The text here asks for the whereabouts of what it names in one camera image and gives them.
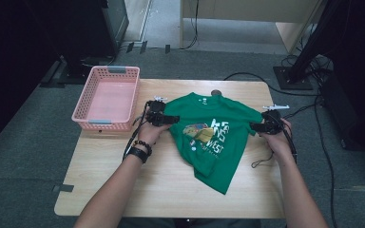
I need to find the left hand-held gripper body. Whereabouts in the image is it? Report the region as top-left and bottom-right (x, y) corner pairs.
(145, 96), (168, 126)

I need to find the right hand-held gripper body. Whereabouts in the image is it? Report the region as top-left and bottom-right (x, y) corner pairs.
(260, 104), (290, 135)

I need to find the green printed t-shirt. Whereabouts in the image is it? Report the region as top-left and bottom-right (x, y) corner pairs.
(163, 91), (264, 196)

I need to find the person's right hand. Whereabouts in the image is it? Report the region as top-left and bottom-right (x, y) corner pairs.
(259, 118), (294, 158)

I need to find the person's left hand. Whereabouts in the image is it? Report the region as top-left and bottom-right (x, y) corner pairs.
(137, 122), (172, 148)

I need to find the black wrist watch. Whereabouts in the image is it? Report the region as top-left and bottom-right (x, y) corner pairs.
(123, 146), (149, 164)

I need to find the pink plastic basket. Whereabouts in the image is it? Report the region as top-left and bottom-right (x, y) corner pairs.
(70, 65), (141, 133)

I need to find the dark equipment box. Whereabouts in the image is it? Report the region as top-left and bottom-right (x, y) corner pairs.
(318, 70), (365, 156)

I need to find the black stand pole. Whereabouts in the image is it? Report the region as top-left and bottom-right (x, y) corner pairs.
(288, 0), (341, 84)

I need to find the black monitor on stand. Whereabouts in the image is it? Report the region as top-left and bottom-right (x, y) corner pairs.
(25, 0), (130, 86)

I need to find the light wooden desk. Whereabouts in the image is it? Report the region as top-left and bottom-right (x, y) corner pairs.
(179, 0), (326, 54)

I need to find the grey floor tape strip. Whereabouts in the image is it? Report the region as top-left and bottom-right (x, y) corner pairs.
(51, 183), (75, 194)

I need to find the dark curtain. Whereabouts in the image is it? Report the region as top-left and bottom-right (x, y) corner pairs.
(0, 0), (61, 157)

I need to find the right hand-held gripper cable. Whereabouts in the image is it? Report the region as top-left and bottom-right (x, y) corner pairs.
(275, 114), (298, 164)

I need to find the hand-held gripper cable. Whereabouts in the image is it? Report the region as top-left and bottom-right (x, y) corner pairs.
(275, 114), (298, 164)
(122, 103), (149, 162)

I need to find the thin black lanyard loop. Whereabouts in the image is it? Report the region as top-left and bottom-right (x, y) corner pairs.
(250, 151), (276, 169)

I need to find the left hand-held gripper cable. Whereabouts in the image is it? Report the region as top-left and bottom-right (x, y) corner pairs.
(122, 103), (149, 162)

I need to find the black bead bracelet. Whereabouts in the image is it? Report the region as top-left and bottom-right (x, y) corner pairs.
(132, 139), (153, 157)

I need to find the black stand base plate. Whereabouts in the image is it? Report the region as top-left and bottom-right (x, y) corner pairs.
(273, 66), (315, 91)

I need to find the black floor cable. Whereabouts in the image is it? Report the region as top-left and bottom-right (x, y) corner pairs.
(222, 71), (338, 228)

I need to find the hanging black cable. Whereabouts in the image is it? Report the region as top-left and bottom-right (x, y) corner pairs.
(182, 0), (201, 50)

